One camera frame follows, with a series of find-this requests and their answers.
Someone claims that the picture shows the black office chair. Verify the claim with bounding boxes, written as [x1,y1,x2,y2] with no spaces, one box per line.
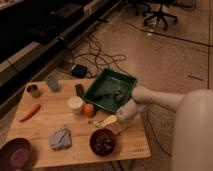
[129,0,178,30]

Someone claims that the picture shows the crumpled blue cloth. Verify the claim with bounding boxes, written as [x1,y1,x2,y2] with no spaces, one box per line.
[49,128,72,150]

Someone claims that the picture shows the purple plate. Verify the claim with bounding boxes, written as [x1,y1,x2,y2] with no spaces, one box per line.
[0,138,31,171]

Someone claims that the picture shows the black floor cables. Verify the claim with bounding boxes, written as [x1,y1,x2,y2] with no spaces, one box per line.
[58,33,174,158]

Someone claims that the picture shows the black rectangular block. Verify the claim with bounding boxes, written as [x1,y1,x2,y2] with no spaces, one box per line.
[75,84,84,97]

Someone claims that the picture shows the grey object in tray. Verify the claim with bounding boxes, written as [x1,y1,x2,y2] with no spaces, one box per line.
[97,90,125,102]

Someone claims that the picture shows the brown bowl with beans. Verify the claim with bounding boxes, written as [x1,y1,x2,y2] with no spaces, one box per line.
[89,129,116,156]

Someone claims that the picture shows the orange carrot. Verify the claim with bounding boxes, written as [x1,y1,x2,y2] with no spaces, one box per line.
[19,104,41,122]

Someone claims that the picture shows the small metal can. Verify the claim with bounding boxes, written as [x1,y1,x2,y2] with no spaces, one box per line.
[27,84,41,98]

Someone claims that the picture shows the white paper cup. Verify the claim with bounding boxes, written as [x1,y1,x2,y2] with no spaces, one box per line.
[67,96,84,115]

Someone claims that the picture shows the black power adapter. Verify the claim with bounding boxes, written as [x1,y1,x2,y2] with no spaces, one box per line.
[71,64,88,78]

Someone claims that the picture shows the dark shelf unit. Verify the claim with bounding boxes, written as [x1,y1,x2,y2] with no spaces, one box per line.
[0,0,119,117]

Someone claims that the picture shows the orange fruit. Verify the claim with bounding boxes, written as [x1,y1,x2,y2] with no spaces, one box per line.
[83,103,95,117]

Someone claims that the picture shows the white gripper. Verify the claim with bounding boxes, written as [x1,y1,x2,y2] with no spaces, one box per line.
[101,99,144,127]

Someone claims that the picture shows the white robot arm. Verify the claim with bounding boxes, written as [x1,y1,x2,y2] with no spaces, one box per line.
[101,86,213,171]

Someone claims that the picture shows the green plastic tray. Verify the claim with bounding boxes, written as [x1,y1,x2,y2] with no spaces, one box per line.
[83,69,137,113]

